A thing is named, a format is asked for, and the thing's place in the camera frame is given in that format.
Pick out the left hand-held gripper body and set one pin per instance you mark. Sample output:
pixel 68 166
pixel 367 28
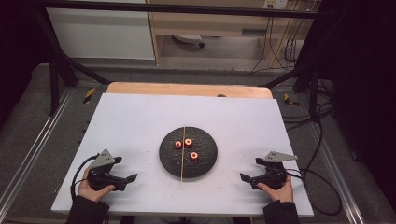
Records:
pixel 100 179

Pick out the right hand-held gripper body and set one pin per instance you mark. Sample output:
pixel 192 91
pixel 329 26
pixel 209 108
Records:
pixel 272 179

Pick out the round black plate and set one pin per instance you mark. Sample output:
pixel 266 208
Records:
pixel 204 161

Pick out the thin wooden skewer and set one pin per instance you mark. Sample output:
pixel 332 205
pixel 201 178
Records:
pixel 182 165

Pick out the red cored hawthorn berry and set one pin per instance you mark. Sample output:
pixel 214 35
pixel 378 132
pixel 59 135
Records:
pixel 178 144
pixel 194 156
pixel 188 142

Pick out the person's left hand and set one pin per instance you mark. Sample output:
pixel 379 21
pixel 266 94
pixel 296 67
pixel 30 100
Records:
pixel 92 193

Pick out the person's right hand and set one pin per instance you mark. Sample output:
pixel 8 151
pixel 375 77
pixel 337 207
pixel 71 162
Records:
pixel 281 194

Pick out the white board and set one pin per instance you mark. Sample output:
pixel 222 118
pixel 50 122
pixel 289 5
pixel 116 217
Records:
pixel 130 124

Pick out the yellow black tape strip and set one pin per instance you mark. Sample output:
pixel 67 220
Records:
pixel 89 95
pixel 290 100

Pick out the black metal stand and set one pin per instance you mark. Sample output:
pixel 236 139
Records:
pixel 313 90
pixel 54 87

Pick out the wooden table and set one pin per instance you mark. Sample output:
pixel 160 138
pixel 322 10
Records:
pixel 186 89

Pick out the white cabinet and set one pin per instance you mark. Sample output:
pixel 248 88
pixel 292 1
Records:
pixel 99 34

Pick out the black curtain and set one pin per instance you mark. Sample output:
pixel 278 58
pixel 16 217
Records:
pixel 364 77
pixel 18 46

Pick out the white chair base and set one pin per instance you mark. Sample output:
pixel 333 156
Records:
pixel 187 39

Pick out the light wooden desk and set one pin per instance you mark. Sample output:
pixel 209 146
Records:
pixel 202 23

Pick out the white power strip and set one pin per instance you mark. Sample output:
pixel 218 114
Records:
pixel 275 3

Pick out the black metal crossbar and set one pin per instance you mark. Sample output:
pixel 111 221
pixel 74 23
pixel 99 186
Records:
pixel 174 8

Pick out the aluminium floor rail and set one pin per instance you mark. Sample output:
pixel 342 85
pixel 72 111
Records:
pixel 339 174
pixel 34 146

